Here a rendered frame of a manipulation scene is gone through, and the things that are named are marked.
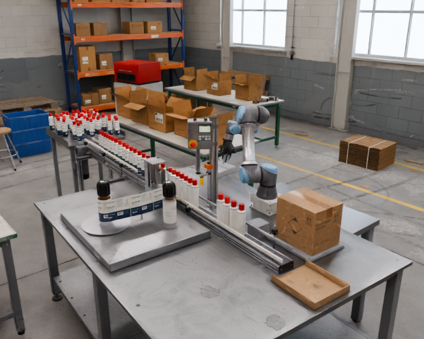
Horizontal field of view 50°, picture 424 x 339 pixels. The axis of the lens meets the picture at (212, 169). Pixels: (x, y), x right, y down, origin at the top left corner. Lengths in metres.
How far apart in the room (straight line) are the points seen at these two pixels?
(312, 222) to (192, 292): 0.77
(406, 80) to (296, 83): 2.30
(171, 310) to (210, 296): 0.22
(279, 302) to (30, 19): 8.79
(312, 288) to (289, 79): 7.43
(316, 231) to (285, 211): 0.23
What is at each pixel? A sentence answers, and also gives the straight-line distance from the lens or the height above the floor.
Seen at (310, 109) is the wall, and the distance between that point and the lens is 9.29.
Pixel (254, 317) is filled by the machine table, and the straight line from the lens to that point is 2.21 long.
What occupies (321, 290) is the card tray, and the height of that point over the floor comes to 0.83.
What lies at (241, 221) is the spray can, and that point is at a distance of 2.71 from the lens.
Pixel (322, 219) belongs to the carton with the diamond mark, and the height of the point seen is 1.07.
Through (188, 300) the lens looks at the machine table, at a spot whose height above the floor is 0.83.
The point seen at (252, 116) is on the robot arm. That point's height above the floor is 1.48.
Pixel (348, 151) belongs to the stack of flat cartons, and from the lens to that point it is 6.91.
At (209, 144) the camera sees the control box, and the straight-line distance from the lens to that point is 3.01.
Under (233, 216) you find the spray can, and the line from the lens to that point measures 2.74.
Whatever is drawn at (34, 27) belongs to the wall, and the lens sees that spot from 10.30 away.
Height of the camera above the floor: 2.19
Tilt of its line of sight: 20 degrees down
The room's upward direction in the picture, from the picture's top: straight up
